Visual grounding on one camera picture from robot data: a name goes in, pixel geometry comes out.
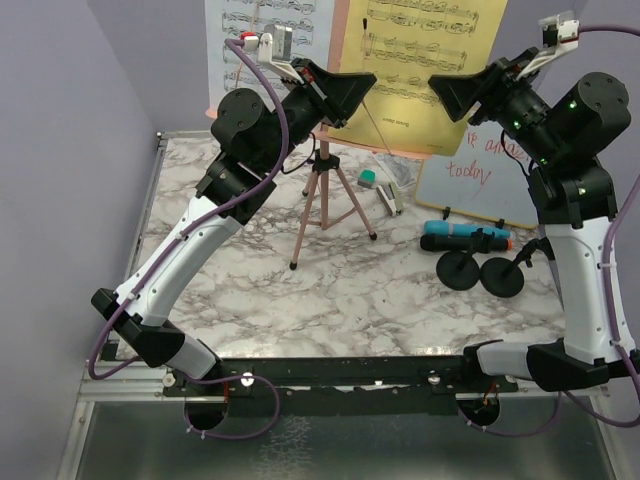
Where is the yellow sheet music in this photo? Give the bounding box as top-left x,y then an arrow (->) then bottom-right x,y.
326,0 -> 507,158

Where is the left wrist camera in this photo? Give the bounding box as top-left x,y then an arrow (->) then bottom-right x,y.
257,24 -> 300,82

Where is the white stapler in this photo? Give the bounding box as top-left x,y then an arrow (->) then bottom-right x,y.
376,182 -> 404,216

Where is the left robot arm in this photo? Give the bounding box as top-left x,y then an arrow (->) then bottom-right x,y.
91,58 -> 376,395

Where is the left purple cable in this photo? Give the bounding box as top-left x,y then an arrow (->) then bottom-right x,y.
86,34 -> 291,441

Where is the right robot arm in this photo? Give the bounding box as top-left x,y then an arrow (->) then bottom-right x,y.
429,48 -> 639,392

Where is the white sheet music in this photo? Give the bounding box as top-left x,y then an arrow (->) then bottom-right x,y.
203,0 -> 336,111

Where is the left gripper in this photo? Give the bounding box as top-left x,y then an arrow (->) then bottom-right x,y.
258,56 -> 373,171

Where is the small whiteboard yellow frame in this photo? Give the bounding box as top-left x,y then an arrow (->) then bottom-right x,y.
414,123 -> 538,229

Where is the pink music stand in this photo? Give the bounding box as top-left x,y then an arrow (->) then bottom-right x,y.
203,0 -> 436,271

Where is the purple cable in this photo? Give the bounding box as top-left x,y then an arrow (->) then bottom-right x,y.
86,34 -> 291,441
459,23 -> 640,436

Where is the blue toy microphone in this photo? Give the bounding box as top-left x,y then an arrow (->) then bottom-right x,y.
423,220 -> 511,239

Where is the green whiteboard eraser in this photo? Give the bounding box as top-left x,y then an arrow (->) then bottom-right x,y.
357,169 -> 376,188

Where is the black microphone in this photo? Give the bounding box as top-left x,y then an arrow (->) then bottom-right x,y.
419,235 -> 513,253

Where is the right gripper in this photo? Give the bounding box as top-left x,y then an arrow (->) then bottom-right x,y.
431,45 -> 566,164

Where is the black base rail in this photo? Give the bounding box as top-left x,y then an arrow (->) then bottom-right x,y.
163,355 -> 518,417

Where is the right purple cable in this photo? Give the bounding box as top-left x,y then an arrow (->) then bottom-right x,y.
459,23 -> 640,436

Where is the packaged item flat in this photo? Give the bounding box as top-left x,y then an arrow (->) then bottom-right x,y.
373,153 -> 421,189

